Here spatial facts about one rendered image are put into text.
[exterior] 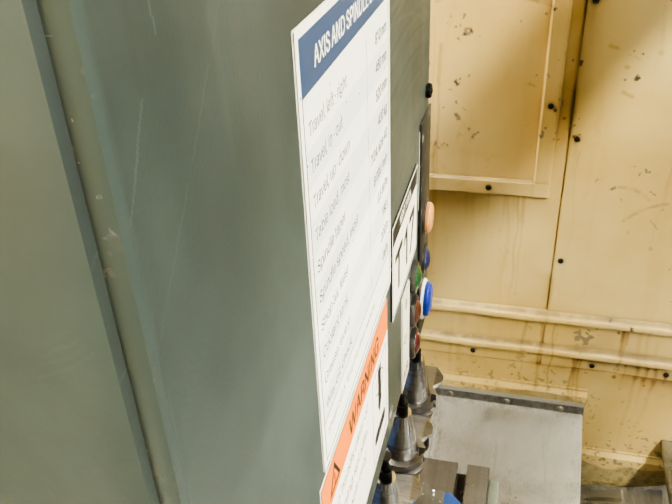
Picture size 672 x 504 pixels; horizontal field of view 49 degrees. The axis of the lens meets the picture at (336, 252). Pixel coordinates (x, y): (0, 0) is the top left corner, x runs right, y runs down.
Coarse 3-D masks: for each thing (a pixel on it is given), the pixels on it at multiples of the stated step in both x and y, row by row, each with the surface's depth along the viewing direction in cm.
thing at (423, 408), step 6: (432, 390) 109; (432, 396) 109; (426, 402) 107; (432, 402) 107; (414, 408) 106; (420, 408) 106; (426, 408) 106; (420, 414) 107; (426, 414) 107; (432, 414) 108
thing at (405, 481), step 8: (400, 472) 98; (400, 480) 96; (408, 480) 96; (416, 480) 96; (400, 488) 95; (408, 488) 95; (416, 488) 95; (400, 496) 94; (408, 496) 94; (416, 496) 94
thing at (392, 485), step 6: (378, 480) 87; (390, 480) 87; (396, 480) 87; (378, 486) 86; (384, 486) 86; (390, 486) 86; (396, 486) 87; (378, 492) 87; (384, 492) 86; (390, 492) 87; (396, 492) 87; (378, 498) 87; (384, 498) 87; (390, 498) 87; (396, 498) 88
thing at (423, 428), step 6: (414, 414) 107; (414, 420) 106; (420, 420) 105; (426, 420) 105; (414, 426) 104; (420, 426) 104; (426, 426) 104; (432, 426) 105; (420, 432) 103; (426, 432) 104; (432, 432) 104; (420, 438) 103; (426, 438) 103
